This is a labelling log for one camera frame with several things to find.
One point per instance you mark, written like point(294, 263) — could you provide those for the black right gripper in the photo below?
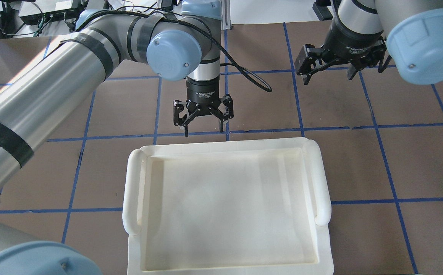
point(349, 41)

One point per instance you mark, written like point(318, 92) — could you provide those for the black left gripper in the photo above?
point(203, 93)

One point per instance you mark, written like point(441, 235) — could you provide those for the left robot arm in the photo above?
point(34, 106)

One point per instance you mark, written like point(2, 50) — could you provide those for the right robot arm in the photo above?
point(412, 30)

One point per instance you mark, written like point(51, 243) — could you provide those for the black power adapter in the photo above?
point(322, 10)

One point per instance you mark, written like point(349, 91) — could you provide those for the white plastic tray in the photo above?
point(254, 207)

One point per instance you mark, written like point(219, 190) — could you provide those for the aluminium frame post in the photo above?
point(226, 15)

